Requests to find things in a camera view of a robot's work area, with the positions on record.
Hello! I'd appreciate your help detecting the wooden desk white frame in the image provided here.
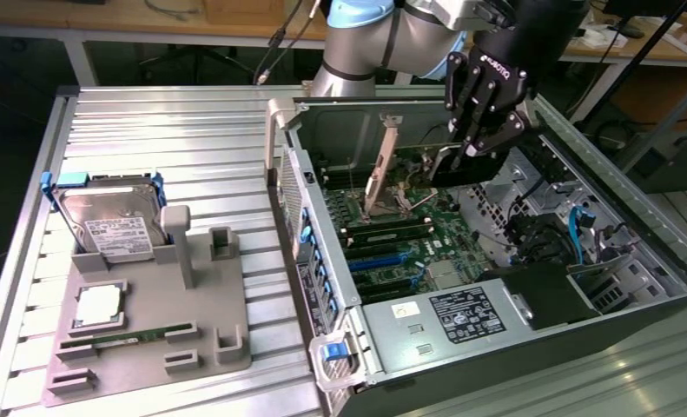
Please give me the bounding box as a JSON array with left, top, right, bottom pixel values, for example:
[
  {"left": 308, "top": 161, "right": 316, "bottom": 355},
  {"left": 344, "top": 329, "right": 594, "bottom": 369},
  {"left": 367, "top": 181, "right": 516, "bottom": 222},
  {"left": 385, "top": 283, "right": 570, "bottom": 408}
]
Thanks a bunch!
[
  {"left": 0, "top": 0, "right": 328, "bottom": 88},
  {"left": 556, "top": 0, "right": 687, "bottom": 122}
]

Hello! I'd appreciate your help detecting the black office chair base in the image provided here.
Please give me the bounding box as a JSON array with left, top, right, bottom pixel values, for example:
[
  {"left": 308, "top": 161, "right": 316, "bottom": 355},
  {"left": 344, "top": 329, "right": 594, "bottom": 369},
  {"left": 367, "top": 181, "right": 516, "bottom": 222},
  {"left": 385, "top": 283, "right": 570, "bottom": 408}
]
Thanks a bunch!
[{"left": 137, "top": 43, "right": 240, "bottom": 82}]

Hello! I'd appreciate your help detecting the black plastic air shroud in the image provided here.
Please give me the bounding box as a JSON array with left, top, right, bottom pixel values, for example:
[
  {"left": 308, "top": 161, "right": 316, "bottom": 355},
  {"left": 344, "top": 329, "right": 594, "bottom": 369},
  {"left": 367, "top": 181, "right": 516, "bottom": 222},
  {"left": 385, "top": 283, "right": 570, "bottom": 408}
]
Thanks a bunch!
[{"left": 475, "top": 264, "right": 603, "bottom": 331}]

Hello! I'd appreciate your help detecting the black and silver PC case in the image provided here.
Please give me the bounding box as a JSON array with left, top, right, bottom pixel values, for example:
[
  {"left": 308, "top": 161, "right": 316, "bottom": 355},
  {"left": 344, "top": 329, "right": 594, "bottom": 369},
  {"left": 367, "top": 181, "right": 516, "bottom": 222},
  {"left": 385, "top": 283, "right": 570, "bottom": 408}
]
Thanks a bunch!
[{"left": 264, "top": 93, "right": 687, "bottom": 417}]

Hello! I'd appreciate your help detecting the blue data wire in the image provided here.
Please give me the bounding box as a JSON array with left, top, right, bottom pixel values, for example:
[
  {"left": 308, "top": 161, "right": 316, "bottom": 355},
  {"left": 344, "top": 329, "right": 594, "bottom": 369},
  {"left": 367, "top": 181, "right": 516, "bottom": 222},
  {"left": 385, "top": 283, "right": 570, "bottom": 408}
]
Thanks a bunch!
[{"left": 566, "top": 203, "right": 596, "bottom": 268}]

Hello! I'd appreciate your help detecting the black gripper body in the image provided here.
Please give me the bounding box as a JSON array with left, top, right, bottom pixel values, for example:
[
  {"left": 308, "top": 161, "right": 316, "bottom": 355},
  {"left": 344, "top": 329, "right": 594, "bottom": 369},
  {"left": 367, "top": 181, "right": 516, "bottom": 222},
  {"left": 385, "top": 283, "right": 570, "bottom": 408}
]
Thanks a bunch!
[{"left": 471, "top": 0, "right": 588, "bottom": 112}]

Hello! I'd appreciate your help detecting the black wire bundle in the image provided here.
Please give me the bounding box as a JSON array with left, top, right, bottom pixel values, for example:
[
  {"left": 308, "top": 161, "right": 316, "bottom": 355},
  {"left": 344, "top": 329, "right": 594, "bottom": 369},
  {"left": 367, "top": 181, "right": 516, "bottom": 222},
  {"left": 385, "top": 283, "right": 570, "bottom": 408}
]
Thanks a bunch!
[{"left": 502, "top": 203, "right": 587, "bottom": 266}]

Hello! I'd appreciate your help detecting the gray power supply unit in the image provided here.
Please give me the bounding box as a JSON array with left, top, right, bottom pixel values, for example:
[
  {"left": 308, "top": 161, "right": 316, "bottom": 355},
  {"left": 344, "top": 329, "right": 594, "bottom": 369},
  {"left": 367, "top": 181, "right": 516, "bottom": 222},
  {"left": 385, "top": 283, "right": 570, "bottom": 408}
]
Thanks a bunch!
[{"left": 359, "top": 280, "right": 532, "bottom": 377}]

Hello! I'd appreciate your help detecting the silver CPU chip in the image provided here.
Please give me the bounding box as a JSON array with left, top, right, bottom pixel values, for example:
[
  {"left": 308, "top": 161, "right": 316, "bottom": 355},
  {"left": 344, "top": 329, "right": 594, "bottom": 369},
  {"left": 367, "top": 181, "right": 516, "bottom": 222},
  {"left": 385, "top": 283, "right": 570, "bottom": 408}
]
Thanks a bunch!
[{"left": 75, "top": 286, "right": 125, "bottom": 327}]

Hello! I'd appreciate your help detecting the dark gray equipment box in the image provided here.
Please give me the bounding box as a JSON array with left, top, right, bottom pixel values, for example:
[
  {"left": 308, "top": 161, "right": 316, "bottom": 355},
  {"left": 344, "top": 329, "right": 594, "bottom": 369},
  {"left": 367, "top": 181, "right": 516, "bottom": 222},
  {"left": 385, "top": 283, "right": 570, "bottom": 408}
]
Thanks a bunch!
[{"left": 631, "top": 134, "right": 687, "bottom": 195}]

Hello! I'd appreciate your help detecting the green motherboard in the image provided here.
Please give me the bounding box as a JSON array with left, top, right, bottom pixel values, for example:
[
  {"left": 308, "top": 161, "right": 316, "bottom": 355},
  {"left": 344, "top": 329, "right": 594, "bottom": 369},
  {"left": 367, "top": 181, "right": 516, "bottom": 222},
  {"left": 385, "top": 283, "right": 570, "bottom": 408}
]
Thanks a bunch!
[{"left": 311, "top": 142, "right": 498, "bottom": 308}]

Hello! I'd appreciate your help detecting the black RAM slot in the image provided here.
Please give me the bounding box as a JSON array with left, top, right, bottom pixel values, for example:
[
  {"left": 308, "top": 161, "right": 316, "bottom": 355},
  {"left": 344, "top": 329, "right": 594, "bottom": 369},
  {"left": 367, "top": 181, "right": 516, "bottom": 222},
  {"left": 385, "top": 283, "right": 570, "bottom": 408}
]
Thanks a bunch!
[
  {"left": 345, "top": 229, "right": 436, "bottom": 251},
  {"left": 340, "top": 216, "right": 432, "bottom": 239}
]

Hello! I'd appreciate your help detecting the black graphics card metal bracket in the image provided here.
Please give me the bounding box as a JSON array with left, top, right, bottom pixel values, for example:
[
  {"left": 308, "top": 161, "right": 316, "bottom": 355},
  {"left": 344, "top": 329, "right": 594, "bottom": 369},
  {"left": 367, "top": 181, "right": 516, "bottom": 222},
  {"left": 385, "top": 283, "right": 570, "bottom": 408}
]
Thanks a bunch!
[{"left": 364, "top": 110, "right": 498, "bottom": 223}]

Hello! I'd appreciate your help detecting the silver chipset heatsink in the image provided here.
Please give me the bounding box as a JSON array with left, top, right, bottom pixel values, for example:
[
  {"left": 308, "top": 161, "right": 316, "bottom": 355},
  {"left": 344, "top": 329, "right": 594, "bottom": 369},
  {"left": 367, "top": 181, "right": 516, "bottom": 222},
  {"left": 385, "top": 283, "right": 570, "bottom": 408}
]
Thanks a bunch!
[{"left": 426, "top": 261, "right": 462, "bottom": 291}]

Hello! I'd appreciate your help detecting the gray plastic parts rack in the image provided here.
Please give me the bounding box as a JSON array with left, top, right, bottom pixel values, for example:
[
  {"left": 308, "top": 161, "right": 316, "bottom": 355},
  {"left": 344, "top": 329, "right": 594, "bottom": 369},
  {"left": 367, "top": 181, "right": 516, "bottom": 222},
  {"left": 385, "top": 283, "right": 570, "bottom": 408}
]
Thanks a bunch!
[{"left": 40, "top": 203, "right": 255, "bottom": 408}]

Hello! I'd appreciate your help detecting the black monitor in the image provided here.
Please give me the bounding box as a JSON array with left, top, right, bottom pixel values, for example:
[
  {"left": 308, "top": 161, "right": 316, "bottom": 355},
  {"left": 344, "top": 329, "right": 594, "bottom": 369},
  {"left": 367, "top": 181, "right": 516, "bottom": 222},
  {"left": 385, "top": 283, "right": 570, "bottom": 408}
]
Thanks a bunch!
[{"left": 588, "top": 0, "right": 687, "bottom": 39}]

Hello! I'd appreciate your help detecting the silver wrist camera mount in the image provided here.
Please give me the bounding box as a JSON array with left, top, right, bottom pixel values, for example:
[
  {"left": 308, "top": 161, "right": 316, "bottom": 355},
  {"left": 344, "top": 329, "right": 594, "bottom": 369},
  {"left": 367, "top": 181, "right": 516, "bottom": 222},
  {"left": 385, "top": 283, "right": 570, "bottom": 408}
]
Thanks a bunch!
[{"left": 403, "top": 0, "right": 518, "bottom": 32}]

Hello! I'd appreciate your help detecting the black expansion slot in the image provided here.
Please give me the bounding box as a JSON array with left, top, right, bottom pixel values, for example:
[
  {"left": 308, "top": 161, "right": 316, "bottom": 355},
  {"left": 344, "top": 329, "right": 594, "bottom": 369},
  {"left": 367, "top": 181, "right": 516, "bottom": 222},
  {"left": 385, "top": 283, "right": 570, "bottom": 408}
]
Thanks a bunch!
[{"left": 356, "top": 280, "right": 411, "bottom": 303}]

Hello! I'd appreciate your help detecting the white plastic holder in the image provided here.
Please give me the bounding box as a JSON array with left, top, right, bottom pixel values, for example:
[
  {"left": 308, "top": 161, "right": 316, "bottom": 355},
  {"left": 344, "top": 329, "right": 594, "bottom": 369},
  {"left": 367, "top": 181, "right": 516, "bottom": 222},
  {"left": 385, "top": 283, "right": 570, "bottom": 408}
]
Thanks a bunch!
[{"left": 574, "top": 25, "right": 610, "bottom": 48}]

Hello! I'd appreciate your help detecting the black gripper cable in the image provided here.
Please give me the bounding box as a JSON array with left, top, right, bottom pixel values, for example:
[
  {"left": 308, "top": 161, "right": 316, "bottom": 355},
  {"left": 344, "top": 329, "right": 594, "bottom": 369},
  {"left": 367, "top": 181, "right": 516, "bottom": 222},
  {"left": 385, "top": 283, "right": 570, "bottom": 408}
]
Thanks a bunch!
[{"left": 253, "top": 0, "right": 324, "bottom": 86}]

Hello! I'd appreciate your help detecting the perforated metal disk bay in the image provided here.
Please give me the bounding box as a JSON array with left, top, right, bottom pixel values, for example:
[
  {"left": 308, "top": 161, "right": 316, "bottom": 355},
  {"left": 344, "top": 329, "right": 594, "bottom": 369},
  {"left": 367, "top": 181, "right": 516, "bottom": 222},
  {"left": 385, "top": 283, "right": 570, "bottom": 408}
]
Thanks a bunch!
[{"left": 462, "top": 129, "right": 559, "bottom": 228}]

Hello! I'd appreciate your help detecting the hard disk with blue carrier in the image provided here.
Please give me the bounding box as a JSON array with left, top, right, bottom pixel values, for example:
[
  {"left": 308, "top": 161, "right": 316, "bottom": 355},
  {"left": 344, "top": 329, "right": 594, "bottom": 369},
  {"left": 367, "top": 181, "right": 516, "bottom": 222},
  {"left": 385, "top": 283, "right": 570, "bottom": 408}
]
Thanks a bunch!
[{"left": 40, "top": 171, "right": 168, "bottom": 264}]

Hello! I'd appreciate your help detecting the black stand pole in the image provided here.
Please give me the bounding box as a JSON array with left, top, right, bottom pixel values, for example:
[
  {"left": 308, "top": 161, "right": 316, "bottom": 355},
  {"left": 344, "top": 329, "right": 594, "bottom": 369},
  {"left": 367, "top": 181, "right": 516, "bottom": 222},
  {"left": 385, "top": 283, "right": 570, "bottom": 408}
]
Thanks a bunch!
[{"left": 568, "top": 0, "right": 687, "bottom": 121}]

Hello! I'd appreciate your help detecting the gray metal disk bay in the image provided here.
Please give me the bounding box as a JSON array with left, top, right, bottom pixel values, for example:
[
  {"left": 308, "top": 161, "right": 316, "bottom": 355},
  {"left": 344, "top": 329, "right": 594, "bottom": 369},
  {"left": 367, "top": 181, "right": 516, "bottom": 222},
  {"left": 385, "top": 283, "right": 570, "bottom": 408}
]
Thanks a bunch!
[{"left": 567, "top": 254, "right": 668, "bottom": 314}]

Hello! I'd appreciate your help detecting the CPU socket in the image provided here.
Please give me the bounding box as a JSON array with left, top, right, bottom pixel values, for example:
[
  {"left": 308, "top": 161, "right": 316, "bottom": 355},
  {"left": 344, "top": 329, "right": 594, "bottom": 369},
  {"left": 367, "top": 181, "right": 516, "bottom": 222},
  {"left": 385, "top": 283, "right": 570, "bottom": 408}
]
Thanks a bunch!
[{"left": 351, "top": 186, "right": 414, "bottom": 225}]

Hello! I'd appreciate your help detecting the green RAM stick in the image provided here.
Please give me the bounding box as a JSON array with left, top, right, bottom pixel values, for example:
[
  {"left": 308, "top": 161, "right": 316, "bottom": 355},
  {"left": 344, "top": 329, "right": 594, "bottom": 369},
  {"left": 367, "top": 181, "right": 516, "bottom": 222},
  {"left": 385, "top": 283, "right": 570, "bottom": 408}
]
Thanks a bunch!
[{"left": 57, "top": 323, "right": 197, "bottom": 351}]

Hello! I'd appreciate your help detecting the blue expansion slot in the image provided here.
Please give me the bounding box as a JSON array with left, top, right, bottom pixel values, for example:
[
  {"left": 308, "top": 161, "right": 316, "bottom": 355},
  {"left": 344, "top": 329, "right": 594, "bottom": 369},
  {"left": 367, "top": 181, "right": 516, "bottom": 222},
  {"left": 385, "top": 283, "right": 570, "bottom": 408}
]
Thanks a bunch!
[{"left": 347, "top": 253, "right": 407, "bottom": 271}]

